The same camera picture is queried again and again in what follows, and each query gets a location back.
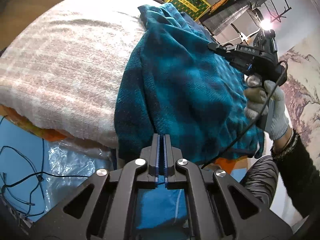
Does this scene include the white checked blanket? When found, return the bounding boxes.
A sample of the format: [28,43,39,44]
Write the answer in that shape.
[0,0,156,153]

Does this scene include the person's right forearm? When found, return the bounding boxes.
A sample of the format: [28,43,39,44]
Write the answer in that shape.
[270,127,320,219]

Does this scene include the black cables on floor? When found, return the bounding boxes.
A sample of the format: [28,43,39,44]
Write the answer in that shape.
[0,115,98,218]

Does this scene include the black metal clothes rack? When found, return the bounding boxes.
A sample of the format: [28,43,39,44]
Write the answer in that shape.
[114,0,293,40]

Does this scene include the landscape wall painting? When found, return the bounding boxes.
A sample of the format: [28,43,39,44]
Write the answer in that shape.
[282,39,320,144]

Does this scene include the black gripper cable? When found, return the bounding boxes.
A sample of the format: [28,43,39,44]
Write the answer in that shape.
[200,60,289,169]

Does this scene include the hanging grey garment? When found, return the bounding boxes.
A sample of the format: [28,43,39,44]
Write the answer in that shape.
[200,0,259,34]

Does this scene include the blue plaid fleece garment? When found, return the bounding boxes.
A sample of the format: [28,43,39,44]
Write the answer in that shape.
[114,3,265,166]

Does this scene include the person's right hand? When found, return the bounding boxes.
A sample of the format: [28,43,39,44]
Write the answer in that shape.
[244,76,290,141]

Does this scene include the yellow green woven bag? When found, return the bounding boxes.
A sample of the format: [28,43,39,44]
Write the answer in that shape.
[165,0,212,22]

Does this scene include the person's leg in striped pants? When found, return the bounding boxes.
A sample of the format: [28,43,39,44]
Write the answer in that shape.
[239,155,280,208]

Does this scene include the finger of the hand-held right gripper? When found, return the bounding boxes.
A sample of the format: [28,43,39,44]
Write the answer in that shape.
[207,42,238,56]

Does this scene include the white clip lamp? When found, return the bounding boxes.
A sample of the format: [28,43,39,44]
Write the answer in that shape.
[220,17,275,46]

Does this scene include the orange hanging item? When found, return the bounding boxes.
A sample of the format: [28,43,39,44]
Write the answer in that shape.
[211,0,231,10]

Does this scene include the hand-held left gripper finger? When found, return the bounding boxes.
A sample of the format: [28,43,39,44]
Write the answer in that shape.
[164,134,293,240]
[29,134,164,240]

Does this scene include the blue plastic sheet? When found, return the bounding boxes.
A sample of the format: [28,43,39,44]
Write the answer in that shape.
[0,116,250,221]

